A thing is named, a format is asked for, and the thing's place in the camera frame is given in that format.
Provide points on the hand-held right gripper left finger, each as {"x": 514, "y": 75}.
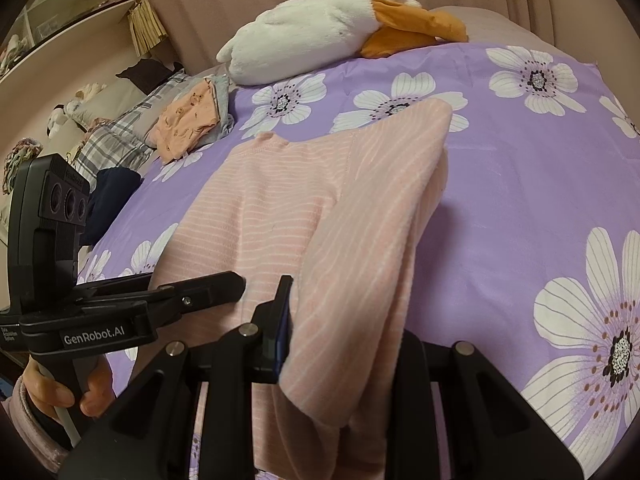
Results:
{"x": 282, "y": 330}

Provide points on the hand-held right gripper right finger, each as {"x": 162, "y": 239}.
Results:
{"x": 465, "y": 385}

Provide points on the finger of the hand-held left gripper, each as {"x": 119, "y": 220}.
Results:
{"x": 200, "y": 292}

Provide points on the pink striped small shirt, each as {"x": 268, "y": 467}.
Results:
{"x": 260, "y": 220}

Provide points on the person's left forearm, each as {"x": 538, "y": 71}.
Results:
{"x": 30, "y": 430}

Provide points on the orange folded clothes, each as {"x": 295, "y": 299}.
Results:
{"x": 185, "y": 120}

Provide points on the person's left hand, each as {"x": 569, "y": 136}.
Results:
{"x": 47, "y": 390}

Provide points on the knitted yarn item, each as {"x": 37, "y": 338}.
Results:
{"x": 20, "y": 160}

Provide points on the navy blue cloth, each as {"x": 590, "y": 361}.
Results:
{"x": 112, "y": 195}

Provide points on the plaid pillow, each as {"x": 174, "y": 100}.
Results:
{"x": 115, "y": 145}

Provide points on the small plush toys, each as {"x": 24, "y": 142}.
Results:
{"x": 75, "y": 107}

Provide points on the black cloth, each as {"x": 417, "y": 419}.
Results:
{"x": 147, "y": 74}

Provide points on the grey folded cloth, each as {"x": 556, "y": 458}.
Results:
{"x": 225, "y": 110}

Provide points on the purple floral bedsheet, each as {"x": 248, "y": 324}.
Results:
{"x": 500, "y": 185}

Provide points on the white shelf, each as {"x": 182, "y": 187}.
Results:
{"x": 65, "y": 15}

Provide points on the beige curtain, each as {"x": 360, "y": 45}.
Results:
{"x": 210, "y": 0}

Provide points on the white plush goose toy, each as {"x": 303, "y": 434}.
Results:
{"x": 300, "y": 35}

